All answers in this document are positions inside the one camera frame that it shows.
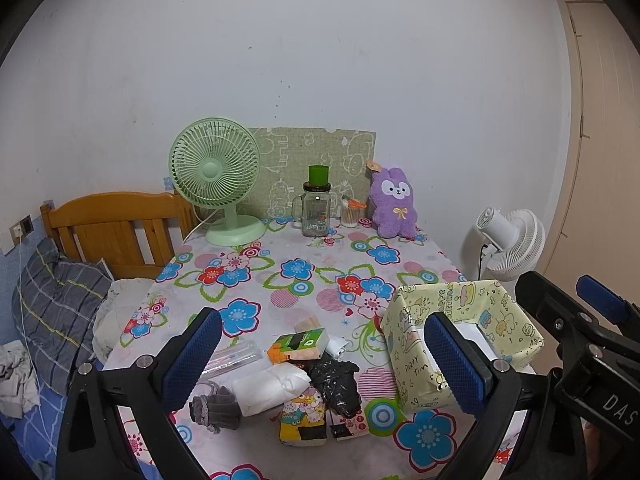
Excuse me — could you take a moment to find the grey knitted glove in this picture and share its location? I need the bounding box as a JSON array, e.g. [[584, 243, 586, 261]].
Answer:
[[189, 387, 242, 434]]

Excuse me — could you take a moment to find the clear plastic bag pack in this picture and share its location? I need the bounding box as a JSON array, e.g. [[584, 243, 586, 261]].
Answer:
[[201, 340, 262, 379]]

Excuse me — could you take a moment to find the black plastic bag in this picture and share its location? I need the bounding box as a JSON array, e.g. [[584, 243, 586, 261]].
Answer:
[[303, 353, 361, 419]]

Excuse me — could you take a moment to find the white cloth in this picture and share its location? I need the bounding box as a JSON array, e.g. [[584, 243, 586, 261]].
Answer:
[[326, 336, 348, 360]]

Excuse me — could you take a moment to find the yellow cartoon tissue pack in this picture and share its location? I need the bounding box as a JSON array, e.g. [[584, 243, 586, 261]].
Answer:
[[279, 386, 328, 448]]

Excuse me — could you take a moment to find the green orange tissue pack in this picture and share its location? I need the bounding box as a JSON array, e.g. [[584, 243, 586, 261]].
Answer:
[[267, 327, 329, 364]]

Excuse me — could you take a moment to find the beige door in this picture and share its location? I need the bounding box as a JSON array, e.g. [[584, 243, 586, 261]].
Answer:
[[539, 0, 639, 302]]

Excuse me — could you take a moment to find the white crumpled clothing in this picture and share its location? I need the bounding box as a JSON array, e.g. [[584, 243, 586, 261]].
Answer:
[[0, 340, 40, 419]]

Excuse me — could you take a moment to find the yellow patterned storage box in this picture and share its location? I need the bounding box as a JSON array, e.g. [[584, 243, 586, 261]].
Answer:
[[381, 281, 544, 414]]

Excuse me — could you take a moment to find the white standing fan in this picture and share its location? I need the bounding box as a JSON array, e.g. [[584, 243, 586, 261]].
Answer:
[[475, 206, 546, 282]]

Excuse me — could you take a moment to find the grey plaid pillow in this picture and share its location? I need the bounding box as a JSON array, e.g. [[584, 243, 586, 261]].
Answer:
[[12, 238, 112, 396]]

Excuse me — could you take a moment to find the wooden bed headboard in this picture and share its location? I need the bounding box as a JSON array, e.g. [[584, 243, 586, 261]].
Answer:
[[40, 192, 198, 280]]

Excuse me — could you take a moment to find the floral tablecloth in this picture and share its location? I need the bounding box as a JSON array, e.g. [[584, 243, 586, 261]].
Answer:
[[94, 219, 473, 479]]

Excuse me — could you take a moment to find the purple plush bunny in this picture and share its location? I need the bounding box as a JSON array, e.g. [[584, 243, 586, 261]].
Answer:
[[369, 167, 418, 238]]

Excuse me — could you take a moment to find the cotton swab container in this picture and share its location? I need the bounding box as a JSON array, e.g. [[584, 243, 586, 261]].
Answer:
[[341, 195, 367, 228]]

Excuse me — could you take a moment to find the glass mason jar mug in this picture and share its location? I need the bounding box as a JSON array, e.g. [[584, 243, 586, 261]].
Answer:
[[291, 182, 331, 237]]

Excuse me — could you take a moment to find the green patterned board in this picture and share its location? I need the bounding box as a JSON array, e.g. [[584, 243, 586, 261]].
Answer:
[[238, 127, 376, 219]]

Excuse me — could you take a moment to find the green desk fan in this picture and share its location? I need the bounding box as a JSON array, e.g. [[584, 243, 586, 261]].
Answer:
[[168, 117, 266, 247]]

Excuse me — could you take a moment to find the green cup on jar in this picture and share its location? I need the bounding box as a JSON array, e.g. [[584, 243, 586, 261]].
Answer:
[[308, 165, 330, 186]]

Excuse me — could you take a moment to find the wall socket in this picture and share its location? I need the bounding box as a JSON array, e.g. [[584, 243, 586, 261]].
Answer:
[[9, 214, 34, 245]]

